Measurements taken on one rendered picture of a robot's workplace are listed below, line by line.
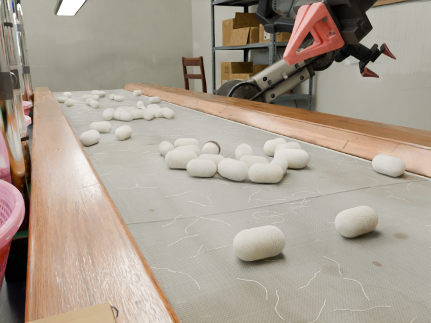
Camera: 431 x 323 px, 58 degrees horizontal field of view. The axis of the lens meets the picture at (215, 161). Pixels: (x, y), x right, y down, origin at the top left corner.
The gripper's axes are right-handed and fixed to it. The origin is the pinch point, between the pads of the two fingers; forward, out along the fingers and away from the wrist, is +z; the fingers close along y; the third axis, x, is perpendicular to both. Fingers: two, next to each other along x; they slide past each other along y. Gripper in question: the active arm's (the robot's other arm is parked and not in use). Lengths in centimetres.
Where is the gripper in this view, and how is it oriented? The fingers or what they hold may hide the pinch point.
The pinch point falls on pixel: (290, 57)
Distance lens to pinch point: 54.3
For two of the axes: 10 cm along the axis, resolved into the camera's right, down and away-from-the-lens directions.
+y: 3.9, 2.5, -8.8
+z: -7.0, 7.0, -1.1
